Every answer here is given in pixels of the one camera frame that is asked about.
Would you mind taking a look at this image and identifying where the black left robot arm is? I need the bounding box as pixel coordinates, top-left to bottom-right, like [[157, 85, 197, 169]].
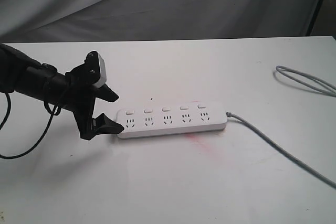
[[1, 44, 124, 140]]

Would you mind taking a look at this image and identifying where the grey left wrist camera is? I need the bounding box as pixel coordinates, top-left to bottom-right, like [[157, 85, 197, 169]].
[[93, 54, 107, 88]]

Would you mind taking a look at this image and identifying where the white backdrop cloth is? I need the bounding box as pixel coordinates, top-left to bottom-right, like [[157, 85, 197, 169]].
[[1, 0, 318, 42]]

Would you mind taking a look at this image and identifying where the white five-outlet power strip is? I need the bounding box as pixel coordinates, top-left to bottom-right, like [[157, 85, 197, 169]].
[[116, 102, 228, 139]]

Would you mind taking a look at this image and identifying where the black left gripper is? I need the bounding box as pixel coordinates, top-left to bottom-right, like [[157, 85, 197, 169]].
[[66, 51, 124, 140]]

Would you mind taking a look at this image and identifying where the grey power cord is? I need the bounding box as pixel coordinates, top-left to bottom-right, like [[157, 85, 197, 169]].
[[225, 65, 336, 190]]

